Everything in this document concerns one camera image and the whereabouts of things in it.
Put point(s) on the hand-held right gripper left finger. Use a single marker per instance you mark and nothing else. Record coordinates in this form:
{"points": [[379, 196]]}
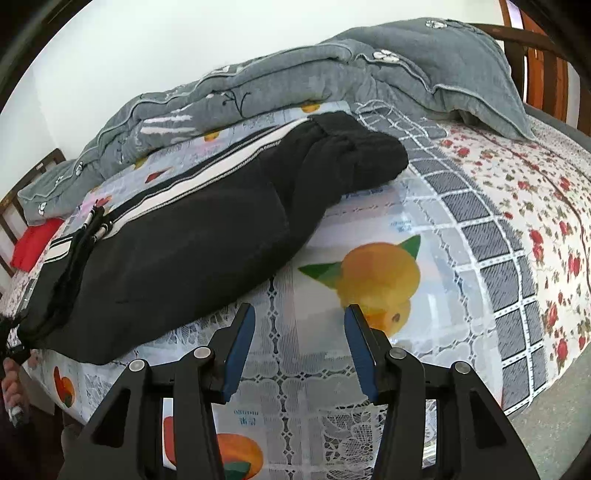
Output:
{"points": [[238, 350]]}

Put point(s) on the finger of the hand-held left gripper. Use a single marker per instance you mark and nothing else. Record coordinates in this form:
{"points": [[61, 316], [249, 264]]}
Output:
{"points": [[10, 350]]}

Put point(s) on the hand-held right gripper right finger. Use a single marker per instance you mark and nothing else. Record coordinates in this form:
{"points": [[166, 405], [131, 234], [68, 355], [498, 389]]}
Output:
{"points": [[362, 350]]}

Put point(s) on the black pants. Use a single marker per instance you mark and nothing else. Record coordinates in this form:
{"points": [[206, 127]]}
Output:
{"points": [[194, 244]]}

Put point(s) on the person's left hand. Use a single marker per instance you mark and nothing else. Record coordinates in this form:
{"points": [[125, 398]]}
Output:
{"points": [[11, 387]]}

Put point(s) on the fruit print plastic mat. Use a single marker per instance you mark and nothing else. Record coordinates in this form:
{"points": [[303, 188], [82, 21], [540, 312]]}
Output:
{"points": [[351, 249]]}

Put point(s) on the red pillow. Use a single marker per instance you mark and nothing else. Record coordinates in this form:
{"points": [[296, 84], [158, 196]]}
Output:
{"points": [[34, 242]]}

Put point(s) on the dark wooden headboard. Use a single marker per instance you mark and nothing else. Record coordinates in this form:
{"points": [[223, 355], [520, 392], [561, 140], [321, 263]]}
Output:
{"points": [[25, 194]]}

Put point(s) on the grey floral quilt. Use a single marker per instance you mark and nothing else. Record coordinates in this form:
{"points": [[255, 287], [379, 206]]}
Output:
{"points": [[277, 78]]}

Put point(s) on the wooden bed frame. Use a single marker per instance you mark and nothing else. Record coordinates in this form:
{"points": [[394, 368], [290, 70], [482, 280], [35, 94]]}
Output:
{"points": [[531, 217]]}

